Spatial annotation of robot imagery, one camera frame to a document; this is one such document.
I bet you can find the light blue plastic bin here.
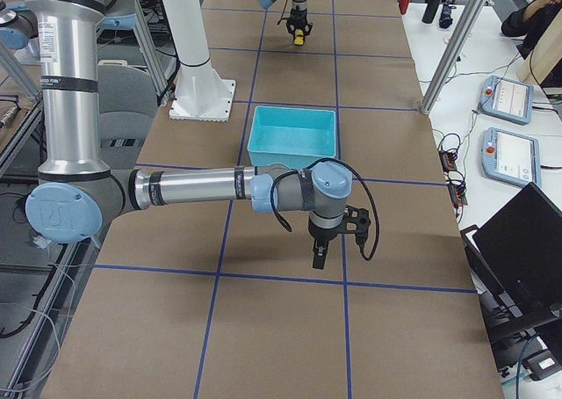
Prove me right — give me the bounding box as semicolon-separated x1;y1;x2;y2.
247;105;337;169

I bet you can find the blue teach pendant near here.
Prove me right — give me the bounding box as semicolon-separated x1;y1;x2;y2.
481;127;542;187

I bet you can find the seated person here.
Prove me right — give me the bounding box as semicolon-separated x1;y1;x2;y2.
501;0;561;59

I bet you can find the yellow beetle toy car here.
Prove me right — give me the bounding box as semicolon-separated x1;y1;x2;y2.
293;29;306;46

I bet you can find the blue teach pendant far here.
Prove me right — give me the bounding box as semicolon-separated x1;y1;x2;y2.
479;76;534;125

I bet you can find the aluminium frame post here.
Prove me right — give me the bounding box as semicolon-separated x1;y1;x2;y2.
420;0;486;115

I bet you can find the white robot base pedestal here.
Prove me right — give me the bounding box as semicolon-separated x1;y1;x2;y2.
162;0;236;122

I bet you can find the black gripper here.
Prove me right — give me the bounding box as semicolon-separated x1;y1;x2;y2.
308;212;343;242
285;7;313;36

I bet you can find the blue teach pendant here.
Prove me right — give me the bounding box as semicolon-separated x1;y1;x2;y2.
479;76;534;125
481;127;542;187

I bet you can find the black bottle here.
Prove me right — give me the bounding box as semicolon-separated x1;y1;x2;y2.
421;0;442;24

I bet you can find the black laptop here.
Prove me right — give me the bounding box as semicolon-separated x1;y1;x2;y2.
472;183;561;308

